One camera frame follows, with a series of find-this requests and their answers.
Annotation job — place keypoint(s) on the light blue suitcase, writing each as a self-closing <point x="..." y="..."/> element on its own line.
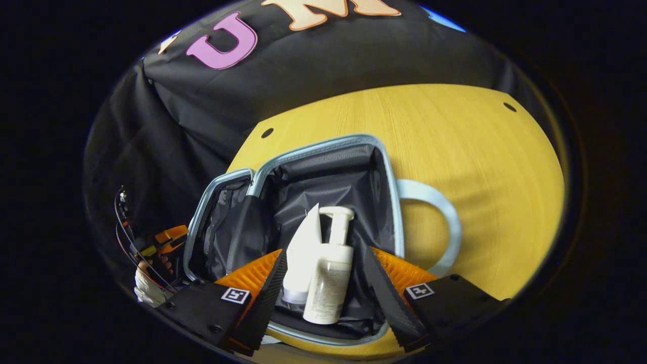
<point x="328" y="172"/>

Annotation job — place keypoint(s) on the white skin care tube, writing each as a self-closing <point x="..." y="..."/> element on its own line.
<point x="303" y="253"/>

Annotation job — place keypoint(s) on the white pump bottle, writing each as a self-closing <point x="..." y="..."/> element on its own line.
<point x="328" y="283"/>

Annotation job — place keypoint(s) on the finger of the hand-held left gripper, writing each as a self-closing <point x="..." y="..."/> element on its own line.
<point x="169" y="236"/>

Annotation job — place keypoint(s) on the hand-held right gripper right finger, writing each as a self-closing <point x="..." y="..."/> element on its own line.
<point x="389" y="303"/>

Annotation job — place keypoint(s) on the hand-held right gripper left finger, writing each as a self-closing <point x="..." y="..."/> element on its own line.
<point x="207" y="308"/>

